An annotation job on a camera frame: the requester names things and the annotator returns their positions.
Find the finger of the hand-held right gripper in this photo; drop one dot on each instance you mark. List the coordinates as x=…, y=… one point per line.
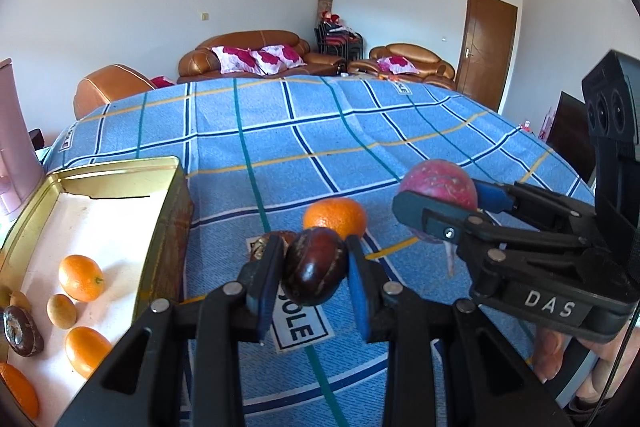
x=415, y=212
x=492, y=197

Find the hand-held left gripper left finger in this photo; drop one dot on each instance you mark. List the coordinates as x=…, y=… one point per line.
x=265, y=289

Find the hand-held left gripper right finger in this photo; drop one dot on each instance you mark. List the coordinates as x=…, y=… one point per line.
x=357, y=294

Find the red round radish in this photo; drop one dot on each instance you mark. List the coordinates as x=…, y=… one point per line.
x=440, y=181

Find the round dark passion fruit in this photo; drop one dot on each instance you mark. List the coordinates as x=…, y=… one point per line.
x=315, y=267

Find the gold metal tin tray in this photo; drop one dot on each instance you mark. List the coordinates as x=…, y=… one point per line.
x=100, y=227

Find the small tangerine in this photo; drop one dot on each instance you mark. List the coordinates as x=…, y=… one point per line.
x=335, y=217
x=80, y=277
x=86, y=349

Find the small yellow fruit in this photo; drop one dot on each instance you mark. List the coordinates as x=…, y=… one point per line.
x=19, y=300
x=61, y=311

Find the large dark passion fruit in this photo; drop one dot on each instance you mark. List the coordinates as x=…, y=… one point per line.
x=22, y=331

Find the large orange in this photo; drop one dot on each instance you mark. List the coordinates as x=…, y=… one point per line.
x=17, y=389

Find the person's right hand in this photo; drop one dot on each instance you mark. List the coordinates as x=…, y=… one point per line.
x=547, y=349

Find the wrinkled dark passion fruit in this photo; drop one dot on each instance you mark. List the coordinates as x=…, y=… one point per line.
x=258, y=246

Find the pink printed item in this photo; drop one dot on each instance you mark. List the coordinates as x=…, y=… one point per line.
x=547, y=123

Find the dark cabinet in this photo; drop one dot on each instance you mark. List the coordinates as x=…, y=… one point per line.
x=570, y=137

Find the blue plaid tablecloth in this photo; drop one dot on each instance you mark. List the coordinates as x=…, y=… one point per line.
x=300, y=137

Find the brown wooden door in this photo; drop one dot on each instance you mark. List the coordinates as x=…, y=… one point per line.
x=485, y=52

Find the red floral cushion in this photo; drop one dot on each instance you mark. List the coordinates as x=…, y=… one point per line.
x=397, y=64
x=280, y=57
x=162, y=82
x=232, y=58

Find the stack of dark chairs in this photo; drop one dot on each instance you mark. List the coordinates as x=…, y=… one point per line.
x=340, y=42

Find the red cloth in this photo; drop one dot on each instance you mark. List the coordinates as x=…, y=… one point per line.
x=332, y=16

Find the tall patterned vase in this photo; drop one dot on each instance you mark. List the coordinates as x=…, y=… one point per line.
x=324, y=7

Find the brown leather sofa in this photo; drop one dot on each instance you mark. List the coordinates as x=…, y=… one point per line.
x=250, y=39

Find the brown white-striped leather armchair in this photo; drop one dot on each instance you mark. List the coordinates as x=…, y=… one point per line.
x=110, y=84

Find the pink plastic appliance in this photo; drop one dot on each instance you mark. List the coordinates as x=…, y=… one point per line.
x=12, y=142

